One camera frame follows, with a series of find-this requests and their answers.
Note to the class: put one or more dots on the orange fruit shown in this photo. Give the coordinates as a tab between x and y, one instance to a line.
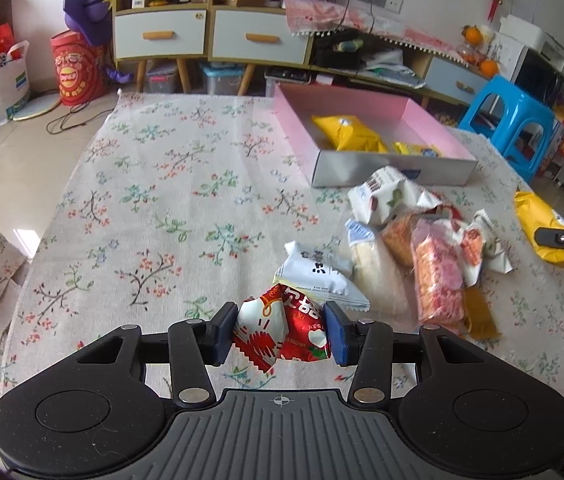
488	67
472	35

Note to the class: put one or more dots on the purple plush toy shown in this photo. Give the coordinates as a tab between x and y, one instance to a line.
87	10

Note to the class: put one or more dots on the white printer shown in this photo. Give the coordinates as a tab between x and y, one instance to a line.
527	32

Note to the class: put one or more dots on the small yellow blue packet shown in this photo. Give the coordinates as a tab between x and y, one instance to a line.
412	150

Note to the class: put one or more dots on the tall wooden shelf cabinet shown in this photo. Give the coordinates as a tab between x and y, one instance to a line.
162	35

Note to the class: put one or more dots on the white yellow-edged packet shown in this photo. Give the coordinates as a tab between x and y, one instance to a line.
347	296

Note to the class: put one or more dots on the pink patterned cloth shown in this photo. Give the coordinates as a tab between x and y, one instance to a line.
322	15

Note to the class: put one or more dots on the black microwave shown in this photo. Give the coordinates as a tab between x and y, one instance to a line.
537	77

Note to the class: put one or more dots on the low wooden cabinet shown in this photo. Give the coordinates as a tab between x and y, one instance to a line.
262	35

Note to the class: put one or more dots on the red white snack packet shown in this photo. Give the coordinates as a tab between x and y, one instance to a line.
282	332

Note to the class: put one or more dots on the pink cardboard box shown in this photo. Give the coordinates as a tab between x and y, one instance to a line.
362	170

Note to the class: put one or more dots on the orange cracker packet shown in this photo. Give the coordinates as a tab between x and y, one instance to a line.
399	235

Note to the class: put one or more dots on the pink snack packet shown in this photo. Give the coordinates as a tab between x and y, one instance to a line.
437	280

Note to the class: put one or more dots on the round white floor plate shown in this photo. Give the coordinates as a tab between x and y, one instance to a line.
34	110

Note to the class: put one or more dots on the pile of folded papers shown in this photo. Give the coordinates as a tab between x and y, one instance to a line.
392	67

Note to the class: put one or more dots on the clear storage box blue lid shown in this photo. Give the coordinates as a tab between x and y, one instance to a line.
222	80

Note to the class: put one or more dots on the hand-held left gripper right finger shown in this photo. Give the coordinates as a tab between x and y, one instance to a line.
336	332

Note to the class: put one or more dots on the white black-print snack packet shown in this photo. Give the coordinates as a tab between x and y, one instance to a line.
317	262

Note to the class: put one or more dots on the large yellow snack packet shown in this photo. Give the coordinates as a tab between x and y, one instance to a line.
347	132

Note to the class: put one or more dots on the white rice cracker packet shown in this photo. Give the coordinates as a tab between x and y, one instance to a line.
372	265

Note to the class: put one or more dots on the white orange snack packet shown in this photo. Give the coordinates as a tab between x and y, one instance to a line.
477	250

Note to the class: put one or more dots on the gold snack packet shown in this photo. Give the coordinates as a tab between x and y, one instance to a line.
479	316

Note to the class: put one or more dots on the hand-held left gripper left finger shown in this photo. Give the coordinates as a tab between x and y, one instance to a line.
224	335

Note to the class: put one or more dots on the blue plastic stool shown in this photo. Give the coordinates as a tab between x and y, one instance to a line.
507	105

